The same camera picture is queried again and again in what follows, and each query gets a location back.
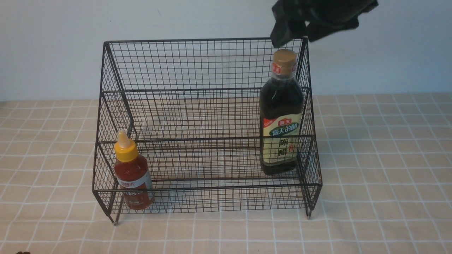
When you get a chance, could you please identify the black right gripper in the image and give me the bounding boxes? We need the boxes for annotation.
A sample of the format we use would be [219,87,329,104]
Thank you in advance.
[270,0,379,48]

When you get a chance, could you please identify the dark vinegar bottle gold cap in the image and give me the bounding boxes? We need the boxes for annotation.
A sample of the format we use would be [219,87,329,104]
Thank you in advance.
[259,49,304,175]

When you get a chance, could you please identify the red sauce bottle yellow cap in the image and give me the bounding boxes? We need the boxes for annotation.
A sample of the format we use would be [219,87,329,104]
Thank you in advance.
[114,130,155,210]

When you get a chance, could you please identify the beige checkered tablecloth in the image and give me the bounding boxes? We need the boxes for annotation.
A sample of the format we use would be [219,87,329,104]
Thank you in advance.
[1,93,451,254]

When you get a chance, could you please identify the black wire mesh shelf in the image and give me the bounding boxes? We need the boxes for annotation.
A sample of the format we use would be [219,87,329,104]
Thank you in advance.
[92,37,322,225]

